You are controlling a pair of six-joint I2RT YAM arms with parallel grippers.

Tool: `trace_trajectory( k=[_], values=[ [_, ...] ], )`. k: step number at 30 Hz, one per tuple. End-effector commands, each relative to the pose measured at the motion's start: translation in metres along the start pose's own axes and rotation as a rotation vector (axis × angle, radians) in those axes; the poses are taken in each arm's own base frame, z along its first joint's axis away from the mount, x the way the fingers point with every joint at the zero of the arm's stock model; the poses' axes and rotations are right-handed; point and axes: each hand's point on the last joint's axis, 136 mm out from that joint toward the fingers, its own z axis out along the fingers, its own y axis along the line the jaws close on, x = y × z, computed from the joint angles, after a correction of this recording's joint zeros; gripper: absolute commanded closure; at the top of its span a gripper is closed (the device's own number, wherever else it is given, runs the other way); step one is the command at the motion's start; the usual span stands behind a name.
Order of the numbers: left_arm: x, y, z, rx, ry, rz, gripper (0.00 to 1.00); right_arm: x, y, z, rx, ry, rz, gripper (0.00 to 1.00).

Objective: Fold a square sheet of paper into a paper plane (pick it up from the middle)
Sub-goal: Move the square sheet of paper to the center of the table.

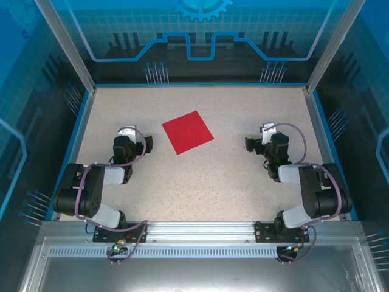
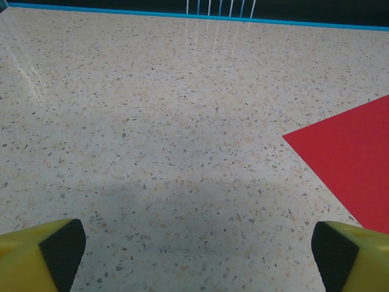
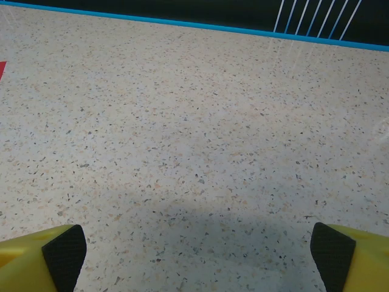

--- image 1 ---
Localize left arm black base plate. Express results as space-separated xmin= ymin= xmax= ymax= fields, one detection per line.
xmin=92 ymin=223 xmax=149 ymax=243

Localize slotted metal cable duct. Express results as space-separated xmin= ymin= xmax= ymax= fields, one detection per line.
xmin=47 ymin=246 xmax=279 ymax=259

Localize blue border strip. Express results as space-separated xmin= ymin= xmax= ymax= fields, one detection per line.
xmin=92 ymin=81 xmax=308 ymax=89

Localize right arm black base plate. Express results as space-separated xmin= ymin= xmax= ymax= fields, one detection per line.
xmin=254 ymin=221 xmax=311 ymax=244

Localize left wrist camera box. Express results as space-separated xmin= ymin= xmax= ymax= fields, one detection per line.
xmin=117 ymin=123 xmax=138 ymax=138

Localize cable connector with green light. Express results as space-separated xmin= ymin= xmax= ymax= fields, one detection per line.
xmin=285 ymin=242 xmax=306 ymax=253
xmin=111 ymin=238 xmax=128 ymax=254

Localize metal sheet tray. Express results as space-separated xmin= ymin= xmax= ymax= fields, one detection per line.
xmin=18 ymin=237 xmax=379 ymax=292

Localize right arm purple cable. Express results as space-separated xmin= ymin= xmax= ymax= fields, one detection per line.
xmin=263 ymin=122 xmax=343 ymax=263

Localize aluminium mounting rail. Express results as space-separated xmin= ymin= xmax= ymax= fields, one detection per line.
xmin=41 ymin=221 xmax=364 ymax=244

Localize red square paper sheet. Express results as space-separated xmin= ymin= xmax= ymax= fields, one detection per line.
xmin=161 ymin=109 xmax=215 ymax=156

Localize blue edged side rail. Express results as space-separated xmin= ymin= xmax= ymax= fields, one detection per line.
xmin=45 ymin=88 xmax=97 ymax=222
xmin=303 ymin=86 xmax=360 ymax=221

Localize aluminium frame post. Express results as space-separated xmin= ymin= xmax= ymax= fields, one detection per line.
xmin=305 ymin=0 xmax=367 ymax=94
xmin=33 ymin=0 xmax=97 ymax=94

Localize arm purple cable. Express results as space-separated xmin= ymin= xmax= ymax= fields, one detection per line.
xmin=74 ymin=126 xmax=150 ymax=263
xmin=263 ymin=122 xmax=343 ymax=263

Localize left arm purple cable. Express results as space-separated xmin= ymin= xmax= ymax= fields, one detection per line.
xmin=74 ymin=126 xmax=150 ymax=263

